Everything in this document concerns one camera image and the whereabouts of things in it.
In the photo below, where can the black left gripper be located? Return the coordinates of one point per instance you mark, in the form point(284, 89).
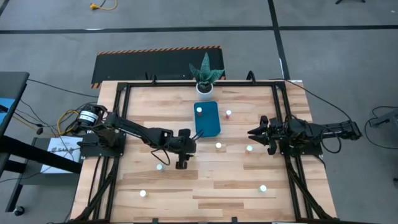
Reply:
point(183, 143)

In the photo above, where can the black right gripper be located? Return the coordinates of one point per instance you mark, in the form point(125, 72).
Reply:
point(274, 132)

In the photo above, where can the pill bottle with red pills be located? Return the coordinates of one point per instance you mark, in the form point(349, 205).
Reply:
point(249, 148)

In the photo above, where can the yellow-green pill bottle white cap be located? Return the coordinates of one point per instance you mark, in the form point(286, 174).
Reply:
point(218, 145)

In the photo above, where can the teal pill bottle white cap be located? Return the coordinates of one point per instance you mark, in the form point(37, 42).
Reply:
point(160, 167)

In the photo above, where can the ball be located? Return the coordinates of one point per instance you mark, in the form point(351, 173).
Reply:
point(263, 188)
point(143, 193)

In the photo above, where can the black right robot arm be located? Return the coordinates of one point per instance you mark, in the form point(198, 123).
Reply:
point(339, 128)

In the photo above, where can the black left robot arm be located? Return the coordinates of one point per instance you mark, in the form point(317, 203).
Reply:
point(136, 127)

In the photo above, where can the blue plastic basket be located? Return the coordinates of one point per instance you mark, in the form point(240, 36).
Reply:
point(210, 124)

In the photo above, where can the white plant pot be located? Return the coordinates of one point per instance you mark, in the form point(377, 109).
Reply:
point(205, 94)

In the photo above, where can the green spiky plant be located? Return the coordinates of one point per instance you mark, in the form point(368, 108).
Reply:
point(206, 73)

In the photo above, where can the black mat with hazard stripes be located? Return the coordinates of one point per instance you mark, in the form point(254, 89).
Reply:
point(140, 65)

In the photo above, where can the grey stand foot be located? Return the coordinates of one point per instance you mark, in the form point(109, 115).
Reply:
point(387, 119)

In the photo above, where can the white printed paper sheet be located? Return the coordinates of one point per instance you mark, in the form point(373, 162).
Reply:
point(62, 152)

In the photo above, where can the grey platform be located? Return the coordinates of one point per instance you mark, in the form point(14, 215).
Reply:
point(46, 180)

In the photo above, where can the black stand foot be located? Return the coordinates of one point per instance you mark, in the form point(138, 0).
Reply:
point(349, 1)

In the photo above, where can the black desk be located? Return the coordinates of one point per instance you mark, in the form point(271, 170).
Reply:
point(12, 84)

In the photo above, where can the blue sheet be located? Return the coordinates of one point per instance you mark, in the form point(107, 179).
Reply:
point(6, 109)

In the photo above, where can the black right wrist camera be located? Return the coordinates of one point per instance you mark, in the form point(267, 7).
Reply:
point(272, 149)

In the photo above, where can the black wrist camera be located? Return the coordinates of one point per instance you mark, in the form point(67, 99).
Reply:
point(272, 149)
point(182, 162)

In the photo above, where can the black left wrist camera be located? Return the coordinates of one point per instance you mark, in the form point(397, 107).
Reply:
point(182, 162)

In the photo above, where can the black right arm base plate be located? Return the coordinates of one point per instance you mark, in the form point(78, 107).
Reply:
point(314, 147)

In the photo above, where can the black aluminium table frame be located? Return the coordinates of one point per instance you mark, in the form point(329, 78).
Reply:
point(171, 84)

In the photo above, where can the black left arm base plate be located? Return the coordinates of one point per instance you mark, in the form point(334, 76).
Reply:
point(93, 151)

